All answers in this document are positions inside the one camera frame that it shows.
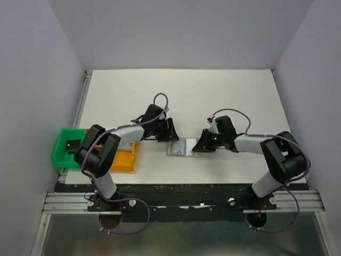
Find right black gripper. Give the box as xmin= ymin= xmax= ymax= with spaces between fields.
xmin=192 ymin=128 xmax=225 ymax=153

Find red plastic bin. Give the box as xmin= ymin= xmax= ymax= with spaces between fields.
xmin=85 ymin=129 xmax=103 ymax=151

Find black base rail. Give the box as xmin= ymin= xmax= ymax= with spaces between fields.
xmin=55 ymin=184 xmax=322 ymax=223

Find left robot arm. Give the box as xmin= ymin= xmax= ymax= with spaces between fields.
xmin=74 ymin=104 xmax=179 ymax=211

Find green plastic bin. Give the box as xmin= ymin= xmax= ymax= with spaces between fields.
xmin=52 ymin=128 xmax=86 ymax=169

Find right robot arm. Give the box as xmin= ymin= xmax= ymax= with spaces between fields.
xmin=192 ymin=116 xmax=311 ymax=209

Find beige card holder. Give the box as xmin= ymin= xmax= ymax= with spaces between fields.
xmin=167 ymin=137 xmax=201 ymax=158

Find yellow plastic bin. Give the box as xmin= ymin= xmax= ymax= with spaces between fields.
xmin=110 ymin=142 xmax=138 ymax=172

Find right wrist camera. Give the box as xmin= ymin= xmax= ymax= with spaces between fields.
xmin=207 ymin=114 xmax=218 ymax=133

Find black card in green bin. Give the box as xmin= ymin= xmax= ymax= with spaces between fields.
xmin=66 ymin=139 xmax=82 ymax=154

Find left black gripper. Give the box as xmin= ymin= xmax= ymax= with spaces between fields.
xmin=152 ymin=118 xmax=180 ymax=142

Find front aluminium rail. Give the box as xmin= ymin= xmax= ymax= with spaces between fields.
xmin=42 ymin=190 xmax=93 ymax=214

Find aluminium side rail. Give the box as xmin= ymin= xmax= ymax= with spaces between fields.
xmin=72 ymin=70 xmax=93 ymax=128

